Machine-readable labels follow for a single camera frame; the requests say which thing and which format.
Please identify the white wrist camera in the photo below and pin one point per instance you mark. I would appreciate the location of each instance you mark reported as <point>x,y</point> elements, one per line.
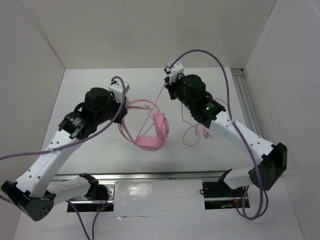
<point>172,70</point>
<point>117,89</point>

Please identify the pink gaming headset with cable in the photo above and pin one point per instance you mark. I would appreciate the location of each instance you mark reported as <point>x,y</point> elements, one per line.
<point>159,123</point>

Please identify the aluminium side rail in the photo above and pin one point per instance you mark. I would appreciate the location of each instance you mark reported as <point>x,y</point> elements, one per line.
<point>247,100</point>

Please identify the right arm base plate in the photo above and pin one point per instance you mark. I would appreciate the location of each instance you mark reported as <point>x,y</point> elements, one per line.
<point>218,196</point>

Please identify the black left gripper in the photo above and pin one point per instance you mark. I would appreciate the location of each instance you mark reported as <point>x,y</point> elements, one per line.
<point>123,112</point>

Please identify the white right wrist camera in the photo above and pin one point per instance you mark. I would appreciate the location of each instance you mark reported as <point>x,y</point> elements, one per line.
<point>172,70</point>

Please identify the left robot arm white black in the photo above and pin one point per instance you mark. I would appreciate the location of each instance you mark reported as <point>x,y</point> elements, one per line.
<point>33,192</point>

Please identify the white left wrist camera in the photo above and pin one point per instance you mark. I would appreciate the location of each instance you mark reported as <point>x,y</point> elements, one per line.
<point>117,89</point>

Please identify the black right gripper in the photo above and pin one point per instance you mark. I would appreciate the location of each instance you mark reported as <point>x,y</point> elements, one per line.
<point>170,87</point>

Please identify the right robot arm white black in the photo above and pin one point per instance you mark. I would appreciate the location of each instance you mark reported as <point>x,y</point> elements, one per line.
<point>215,118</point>

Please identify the aluminium front rail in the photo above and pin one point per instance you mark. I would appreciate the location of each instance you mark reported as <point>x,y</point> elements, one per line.
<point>205,176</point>

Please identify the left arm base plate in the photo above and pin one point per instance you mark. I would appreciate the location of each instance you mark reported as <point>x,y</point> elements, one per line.
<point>103,198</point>

